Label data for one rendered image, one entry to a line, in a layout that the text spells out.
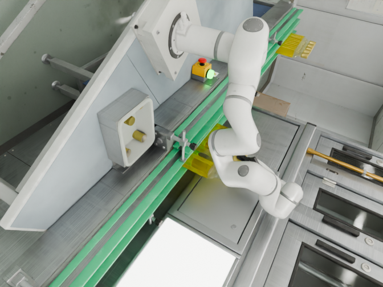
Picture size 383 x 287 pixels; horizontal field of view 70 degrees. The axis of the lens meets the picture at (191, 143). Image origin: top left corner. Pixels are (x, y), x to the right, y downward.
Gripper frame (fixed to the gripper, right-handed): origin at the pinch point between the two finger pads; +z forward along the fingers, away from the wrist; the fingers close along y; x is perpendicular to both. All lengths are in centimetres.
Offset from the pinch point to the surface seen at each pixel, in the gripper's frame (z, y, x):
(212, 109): 22.1, 13.6, -3.5
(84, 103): 31, 37, 48
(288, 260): -37.6, -17.0, 12.8
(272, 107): 144, -235, -349
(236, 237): -18.6, -12.8, 22.3
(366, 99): 34, -273, -593
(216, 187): 3.2, -12.9, 10.2
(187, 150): 16.6, 6.1, 16.9
